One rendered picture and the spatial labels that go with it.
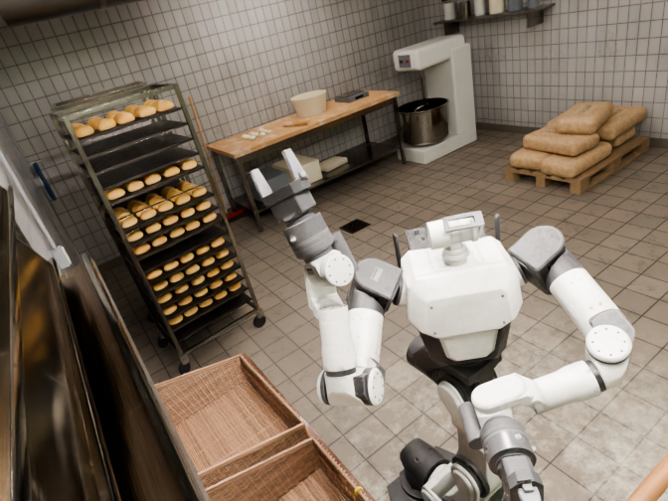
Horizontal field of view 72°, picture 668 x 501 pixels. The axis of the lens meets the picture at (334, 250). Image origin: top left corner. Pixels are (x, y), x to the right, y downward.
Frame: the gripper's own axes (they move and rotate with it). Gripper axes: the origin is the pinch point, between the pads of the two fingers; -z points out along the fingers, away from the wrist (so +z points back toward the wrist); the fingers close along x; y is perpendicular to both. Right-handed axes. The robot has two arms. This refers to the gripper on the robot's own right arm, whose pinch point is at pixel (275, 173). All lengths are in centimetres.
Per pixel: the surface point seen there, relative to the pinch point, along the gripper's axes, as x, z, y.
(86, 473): -12, 28, 53
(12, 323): -4, 4, 52
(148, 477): -12, 35, 46
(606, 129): -6, 82, -432
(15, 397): 10, 11, 59
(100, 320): -60, 11, 22
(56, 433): -16, 21, 52
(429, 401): -83, 138, -112
